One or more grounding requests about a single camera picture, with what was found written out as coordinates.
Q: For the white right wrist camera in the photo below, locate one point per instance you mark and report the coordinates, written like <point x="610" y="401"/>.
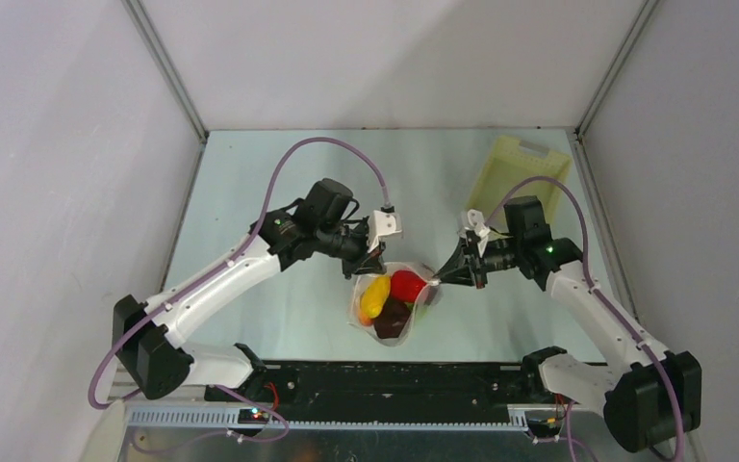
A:
<point x="473" y="221"/>

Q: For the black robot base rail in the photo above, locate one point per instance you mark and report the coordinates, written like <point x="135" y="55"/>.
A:
<point x="365" y="392"/>

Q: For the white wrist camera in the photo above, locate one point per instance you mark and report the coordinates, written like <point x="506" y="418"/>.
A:
<point x="382" y="225"/>
<point x="473" y="221"/>

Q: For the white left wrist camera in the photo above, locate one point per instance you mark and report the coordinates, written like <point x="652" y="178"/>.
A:
<point x="382" y="225"/>

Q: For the dark purple toy fruit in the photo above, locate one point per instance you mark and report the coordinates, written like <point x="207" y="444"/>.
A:
<point x="392" y="320"/>

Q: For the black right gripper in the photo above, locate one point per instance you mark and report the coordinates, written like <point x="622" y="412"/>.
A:
<point x="473" y="267"/>

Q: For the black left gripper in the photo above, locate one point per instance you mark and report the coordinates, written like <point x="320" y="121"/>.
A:
<point x="365" y="263"/>

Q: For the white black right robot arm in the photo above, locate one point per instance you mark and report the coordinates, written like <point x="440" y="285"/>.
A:
<point x="645" y="393"/>

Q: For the red toy pepper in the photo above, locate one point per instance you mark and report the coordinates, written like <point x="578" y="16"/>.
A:
<point x="406" y="286"/>

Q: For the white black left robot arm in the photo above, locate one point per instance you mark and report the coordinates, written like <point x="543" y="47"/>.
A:
<point x="152" y="338"/>

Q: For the yellow toy banana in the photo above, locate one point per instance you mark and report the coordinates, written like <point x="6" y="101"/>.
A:
<point x="374" y="297"/>

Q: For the clear zip top bag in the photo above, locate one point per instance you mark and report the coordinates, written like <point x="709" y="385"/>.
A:
<point x="430" y="293"/>

